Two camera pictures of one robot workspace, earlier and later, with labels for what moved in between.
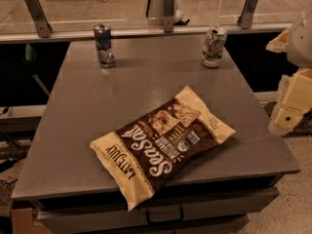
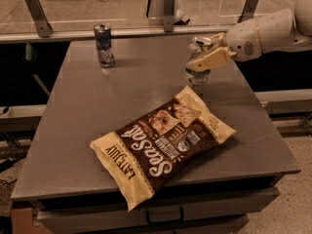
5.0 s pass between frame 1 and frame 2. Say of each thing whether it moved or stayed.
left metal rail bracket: stayed
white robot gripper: moved
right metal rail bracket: stayed
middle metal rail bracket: stayed
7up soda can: moved
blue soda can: stayed
